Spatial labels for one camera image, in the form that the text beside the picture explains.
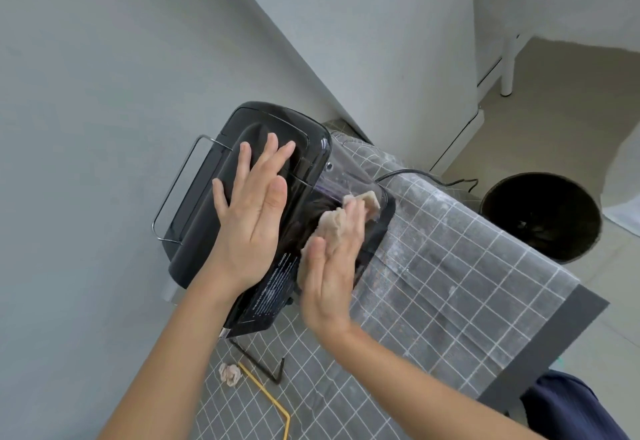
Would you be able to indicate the person's right hand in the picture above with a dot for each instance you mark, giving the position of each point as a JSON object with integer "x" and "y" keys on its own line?
{"x": 330, "y": 284}

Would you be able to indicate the person's left hand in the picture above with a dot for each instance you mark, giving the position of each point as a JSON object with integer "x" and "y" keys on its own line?
{"x": 247, "y": 234}

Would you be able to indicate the person's left little finger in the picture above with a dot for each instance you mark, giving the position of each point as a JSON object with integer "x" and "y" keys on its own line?
{"x": 221, "y": 197}

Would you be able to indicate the person's left middle finger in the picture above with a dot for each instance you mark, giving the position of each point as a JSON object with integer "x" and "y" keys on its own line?
{"x": 266, "y": 157}

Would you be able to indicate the person's right thumb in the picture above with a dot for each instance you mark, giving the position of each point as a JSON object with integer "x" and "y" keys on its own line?
{"x": 312, "y": 259}

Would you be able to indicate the person's left thumb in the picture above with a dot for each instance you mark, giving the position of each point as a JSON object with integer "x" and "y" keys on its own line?
{"x": 276, "y": 204}

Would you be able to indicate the black countertop oven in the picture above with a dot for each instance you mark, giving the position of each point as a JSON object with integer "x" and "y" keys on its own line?
{"x": 210, "y": 194}

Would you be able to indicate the beige wipe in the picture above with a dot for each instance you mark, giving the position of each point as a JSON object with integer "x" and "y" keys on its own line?
{"x": 334, "y": 222}

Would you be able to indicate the person's right forearm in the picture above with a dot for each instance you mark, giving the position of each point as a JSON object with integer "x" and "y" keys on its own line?
{"x": 420, "y": 389}

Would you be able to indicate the person's left forearm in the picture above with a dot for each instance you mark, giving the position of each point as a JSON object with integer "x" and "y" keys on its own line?
{"x": 170, "y": 364}

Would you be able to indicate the grey grid tablecloth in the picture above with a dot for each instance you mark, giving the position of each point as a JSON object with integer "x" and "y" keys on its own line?
{"x": 450, "y": 279}

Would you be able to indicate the yellow thin strip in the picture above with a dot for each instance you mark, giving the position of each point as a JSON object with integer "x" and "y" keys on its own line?
{"x": 270, "y": 394}

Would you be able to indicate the small crumpled tissue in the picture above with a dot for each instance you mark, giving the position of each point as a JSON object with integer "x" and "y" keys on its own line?
{"x": 230, "y": 374}

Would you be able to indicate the black round bin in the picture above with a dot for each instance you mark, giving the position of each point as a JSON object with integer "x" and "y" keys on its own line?
{"x": 545, "y": 217}

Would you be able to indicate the white table leg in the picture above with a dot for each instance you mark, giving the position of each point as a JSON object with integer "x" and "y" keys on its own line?
{"x": 511, "y": 67}

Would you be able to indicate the person's navy trousers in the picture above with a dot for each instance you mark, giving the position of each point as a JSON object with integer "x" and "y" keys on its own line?
{"x": 575, "y": 409}

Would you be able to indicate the black bent metal bracket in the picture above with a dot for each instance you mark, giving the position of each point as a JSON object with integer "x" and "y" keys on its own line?
{"x": 257, "y": 365}

